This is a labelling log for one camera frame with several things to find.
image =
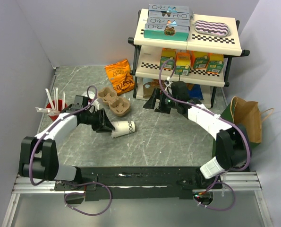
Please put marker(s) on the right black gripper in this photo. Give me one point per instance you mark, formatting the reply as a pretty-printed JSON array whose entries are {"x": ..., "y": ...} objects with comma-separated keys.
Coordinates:
[{"x": 162, "y": 109}]

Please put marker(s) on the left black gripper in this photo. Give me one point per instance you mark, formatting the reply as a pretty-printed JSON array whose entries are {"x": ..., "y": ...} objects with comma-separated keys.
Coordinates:
[{"x": 103, "y": 121}]

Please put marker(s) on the white paper coffee cup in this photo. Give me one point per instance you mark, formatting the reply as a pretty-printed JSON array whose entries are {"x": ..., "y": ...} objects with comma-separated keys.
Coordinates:
[{"x": 123, "y": 128}]

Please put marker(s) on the white plastic cup lid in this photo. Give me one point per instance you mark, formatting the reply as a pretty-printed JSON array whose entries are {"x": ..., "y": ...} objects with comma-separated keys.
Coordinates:
[{"x": 96, "y": 102}]

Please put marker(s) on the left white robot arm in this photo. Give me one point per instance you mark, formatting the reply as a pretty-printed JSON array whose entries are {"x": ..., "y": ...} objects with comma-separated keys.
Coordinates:
[{"x": 39, "y": 157}]

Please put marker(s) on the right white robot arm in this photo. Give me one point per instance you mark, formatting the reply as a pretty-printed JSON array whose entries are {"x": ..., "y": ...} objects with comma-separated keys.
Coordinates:
[{"x": 231, "y": 141}]

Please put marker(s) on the brown snack bag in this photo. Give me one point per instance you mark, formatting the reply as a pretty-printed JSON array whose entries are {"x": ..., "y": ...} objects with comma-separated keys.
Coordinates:
[{"x": 148, "y": 86}]

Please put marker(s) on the brown cardboard cup carrier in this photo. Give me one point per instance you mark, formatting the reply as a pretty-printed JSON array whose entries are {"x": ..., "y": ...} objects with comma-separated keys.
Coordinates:
[{"x": 120, "y": 106}]

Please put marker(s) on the blue snack bag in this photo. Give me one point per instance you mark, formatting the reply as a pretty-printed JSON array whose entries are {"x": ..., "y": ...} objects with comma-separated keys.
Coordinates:
[{"x": 194, "y": 91}]

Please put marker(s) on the orange kettle chips bag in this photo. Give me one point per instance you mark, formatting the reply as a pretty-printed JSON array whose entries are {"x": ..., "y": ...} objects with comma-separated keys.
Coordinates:
[{"x": 120, "y": 77}]

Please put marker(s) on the cream three-tier shelf rack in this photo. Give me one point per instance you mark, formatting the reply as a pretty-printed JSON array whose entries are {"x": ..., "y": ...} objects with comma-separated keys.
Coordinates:
[{"x": 148, "y": 54}]

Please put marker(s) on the green juice carton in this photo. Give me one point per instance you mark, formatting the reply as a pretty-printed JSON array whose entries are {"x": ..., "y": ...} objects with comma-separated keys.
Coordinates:
[
  {"x": 216, "y": 63},
  {"x": 199, "y": 60},
  {"x": 167, "y": 59}
]

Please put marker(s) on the dark green paper bag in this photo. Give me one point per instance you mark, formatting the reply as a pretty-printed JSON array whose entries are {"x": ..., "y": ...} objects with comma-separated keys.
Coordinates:
[{"x": 227, "y": 116}]

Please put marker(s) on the teal front R&O box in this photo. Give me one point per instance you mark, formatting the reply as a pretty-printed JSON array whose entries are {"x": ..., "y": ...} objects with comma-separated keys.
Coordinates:
[{"x": 166, "y": 32}]

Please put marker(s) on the brown paper bag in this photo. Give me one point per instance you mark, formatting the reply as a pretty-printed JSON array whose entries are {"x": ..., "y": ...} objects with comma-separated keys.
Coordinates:
[{"x": 248, "y": 114}]

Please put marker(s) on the grey back R&O box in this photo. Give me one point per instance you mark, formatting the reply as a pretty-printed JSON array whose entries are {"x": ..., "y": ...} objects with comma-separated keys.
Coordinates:
[{"x": 170, "y": 12}]

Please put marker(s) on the purple wavy pattern pouch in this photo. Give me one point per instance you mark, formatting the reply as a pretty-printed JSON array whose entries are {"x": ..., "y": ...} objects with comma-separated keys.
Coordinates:
[{"x": 217, "y": 29}]

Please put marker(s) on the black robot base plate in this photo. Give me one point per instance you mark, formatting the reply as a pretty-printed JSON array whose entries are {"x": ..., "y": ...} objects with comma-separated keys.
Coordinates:
[{"x": 130, "y": 182}]

